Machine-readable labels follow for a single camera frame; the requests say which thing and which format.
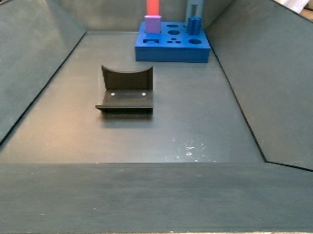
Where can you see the light blue square-circle object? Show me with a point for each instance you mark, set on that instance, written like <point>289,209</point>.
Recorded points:
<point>194,8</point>

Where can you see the black curved fixture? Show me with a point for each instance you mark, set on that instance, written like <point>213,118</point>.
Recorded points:
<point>129,90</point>

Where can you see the blue shape-sorter base block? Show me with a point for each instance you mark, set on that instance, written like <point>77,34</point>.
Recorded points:
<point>172,46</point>

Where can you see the purple block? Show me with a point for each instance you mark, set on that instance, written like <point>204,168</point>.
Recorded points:
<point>153,23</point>

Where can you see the dark blue star peg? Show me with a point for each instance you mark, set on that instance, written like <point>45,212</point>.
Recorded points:
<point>194,25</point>

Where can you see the red rectangular block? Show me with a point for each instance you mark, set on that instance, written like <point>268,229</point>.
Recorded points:
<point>153,7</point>

